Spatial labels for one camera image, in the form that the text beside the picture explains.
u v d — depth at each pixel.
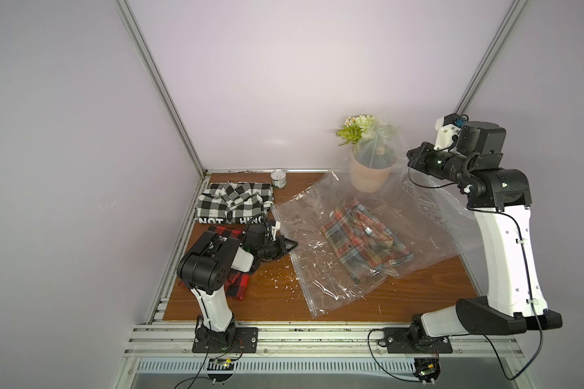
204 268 0.49
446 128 0.54
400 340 0.73
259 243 0.78
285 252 0.85
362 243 0.86
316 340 0.75
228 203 1.07
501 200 0.38
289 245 0.91
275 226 0.90
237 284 0.83
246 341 0.73
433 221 0.67
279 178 1.10
